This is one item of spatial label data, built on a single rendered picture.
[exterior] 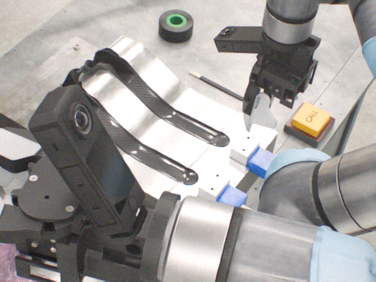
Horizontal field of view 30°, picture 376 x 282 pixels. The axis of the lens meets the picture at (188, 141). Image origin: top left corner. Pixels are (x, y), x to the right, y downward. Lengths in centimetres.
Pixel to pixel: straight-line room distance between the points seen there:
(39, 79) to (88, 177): 98
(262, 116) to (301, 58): 14
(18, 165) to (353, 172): 28
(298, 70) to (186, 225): 61
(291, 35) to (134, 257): 55
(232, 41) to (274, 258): 65
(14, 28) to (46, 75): 144
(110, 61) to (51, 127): 93
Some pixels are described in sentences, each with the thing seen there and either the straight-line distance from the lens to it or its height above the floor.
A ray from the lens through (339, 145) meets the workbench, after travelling 214.
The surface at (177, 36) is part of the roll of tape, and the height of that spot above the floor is 82.
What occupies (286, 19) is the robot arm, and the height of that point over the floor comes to 126.
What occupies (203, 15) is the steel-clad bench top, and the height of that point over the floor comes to 80.
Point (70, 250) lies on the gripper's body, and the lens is 54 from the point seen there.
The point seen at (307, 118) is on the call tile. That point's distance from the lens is 146.
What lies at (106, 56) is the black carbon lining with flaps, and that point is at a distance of 140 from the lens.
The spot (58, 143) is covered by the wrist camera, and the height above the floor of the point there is 153.
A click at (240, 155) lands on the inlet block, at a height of 91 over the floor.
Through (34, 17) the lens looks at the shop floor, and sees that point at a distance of 294.
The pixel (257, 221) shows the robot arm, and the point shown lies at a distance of 52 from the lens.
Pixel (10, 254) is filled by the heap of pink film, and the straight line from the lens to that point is 118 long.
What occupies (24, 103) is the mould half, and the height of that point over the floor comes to 86.
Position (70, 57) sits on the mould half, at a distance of 151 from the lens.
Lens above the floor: 190
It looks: 50 degrees down
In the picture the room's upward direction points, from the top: 6 degrees clockwise
